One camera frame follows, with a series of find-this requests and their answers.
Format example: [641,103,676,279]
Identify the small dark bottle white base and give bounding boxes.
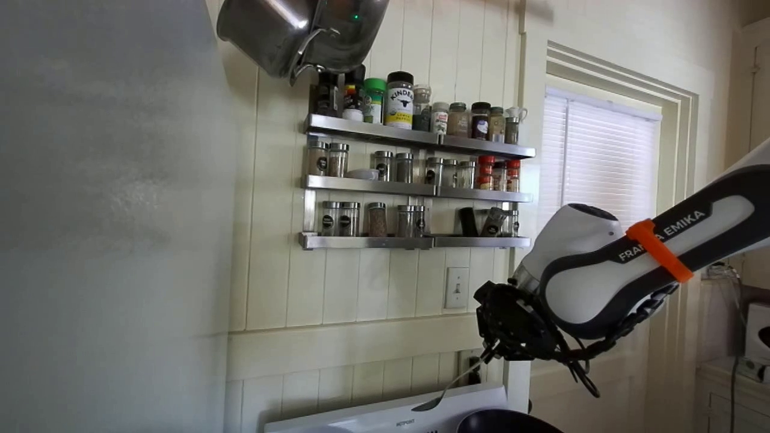
[341,76,365,125]

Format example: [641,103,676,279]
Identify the red-lidded spice jar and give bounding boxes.
[475,154,498,194]
[506,156,524,195]

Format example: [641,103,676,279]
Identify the white appliance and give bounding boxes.
[738,302,770,381]

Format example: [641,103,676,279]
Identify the white blind wand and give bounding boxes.
[558,100,575,245]

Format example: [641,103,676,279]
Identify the dark spice jar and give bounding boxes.
[458,206,482,238]

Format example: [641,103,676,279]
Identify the orange strap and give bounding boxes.
[623,219,697,287]

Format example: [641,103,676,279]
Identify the silver metal pot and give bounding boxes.
[288,0,393,78]
[214,0,317,83]

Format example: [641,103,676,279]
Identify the black frying pan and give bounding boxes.
[454,406,566,433]

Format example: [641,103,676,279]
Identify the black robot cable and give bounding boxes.
[552,287,678,402]

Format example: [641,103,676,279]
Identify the white light switch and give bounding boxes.
[442,266,471,313]

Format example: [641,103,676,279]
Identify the black-labelled spice jar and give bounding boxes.
[470,100,495,144]

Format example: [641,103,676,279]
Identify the white window blind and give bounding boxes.
[536,89,662,302]

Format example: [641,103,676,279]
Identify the white refrigerator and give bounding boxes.
[0,0,237,433]

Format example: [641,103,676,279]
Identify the silver metal wall shelf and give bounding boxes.
[299,173,535,206]
[305,112,540,161]
[297,232,535,253]

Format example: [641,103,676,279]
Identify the large black-lidded spice jar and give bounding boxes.
[385,70,418,132]

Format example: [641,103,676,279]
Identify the cream cabinet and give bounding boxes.
[693,357,770,433]

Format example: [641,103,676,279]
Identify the white gas stove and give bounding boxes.
[261,381,514,433]

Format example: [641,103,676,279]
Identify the wall outlet with black plug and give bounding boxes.
[454,350,486,390]

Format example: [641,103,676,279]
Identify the glass spice jar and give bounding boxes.
[303,136,333,182]
[506,203,524,238]
[489,107,510,144]
[504,107,524,147]
[490,160,510,195]
[442,156,462,194]
[393,151,417,186]
[422,151,446,190]
[448,102,471,139]
[336,201,364,238]
[324,142,354,182]
[412,203,431,240]
[317,201,341,238]
[454,156,480,194]
[413,84,436,136]
[368,150,395,186]
[364,201,391,238]
[429,102,453,137]
[480,206,510,238]
[395,203,418,240]

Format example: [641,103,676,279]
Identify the silver spoon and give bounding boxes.
[412,345,501,415]

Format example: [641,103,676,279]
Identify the dark glass bottle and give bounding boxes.
[308,70,341,118]

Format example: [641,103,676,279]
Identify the green-lidded spice jar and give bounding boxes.
[359,78,391,127]

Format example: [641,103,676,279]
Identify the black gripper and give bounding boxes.
[471,279,566,364]

